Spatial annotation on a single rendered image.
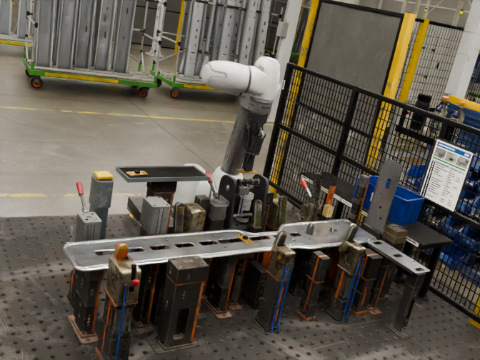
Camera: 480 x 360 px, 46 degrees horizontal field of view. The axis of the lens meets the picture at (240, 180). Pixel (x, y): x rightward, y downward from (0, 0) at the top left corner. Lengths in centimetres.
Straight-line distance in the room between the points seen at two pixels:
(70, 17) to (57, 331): 720
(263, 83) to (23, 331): 122
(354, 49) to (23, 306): 338
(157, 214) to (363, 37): 294
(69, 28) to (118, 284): 739
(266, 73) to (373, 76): 249
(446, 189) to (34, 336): 189
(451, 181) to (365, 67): 201
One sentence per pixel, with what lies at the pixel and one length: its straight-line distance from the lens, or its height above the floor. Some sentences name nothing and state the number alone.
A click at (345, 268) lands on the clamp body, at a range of 243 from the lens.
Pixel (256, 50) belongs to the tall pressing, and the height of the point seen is 95.
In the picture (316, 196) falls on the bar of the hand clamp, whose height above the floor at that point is 111.
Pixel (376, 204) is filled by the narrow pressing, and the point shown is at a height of 111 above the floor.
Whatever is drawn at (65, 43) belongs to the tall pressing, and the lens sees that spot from 901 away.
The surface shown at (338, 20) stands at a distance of 501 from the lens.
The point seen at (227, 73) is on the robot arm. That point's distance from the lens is 211.
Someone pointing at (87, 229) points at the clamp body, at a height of 103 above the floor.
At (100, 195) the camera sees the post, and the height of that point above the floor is 108.
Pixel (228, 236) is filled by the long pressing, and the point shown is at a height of 100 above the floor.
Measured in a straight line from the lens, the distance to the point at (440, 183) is 287.
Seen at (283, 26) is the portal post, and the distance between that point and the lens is 914.
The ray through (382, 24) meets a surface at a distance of 459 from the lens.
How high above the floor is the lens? 194
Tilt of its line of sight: 18 degrees down
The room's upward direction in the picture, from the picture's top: 12 degrees clockwise
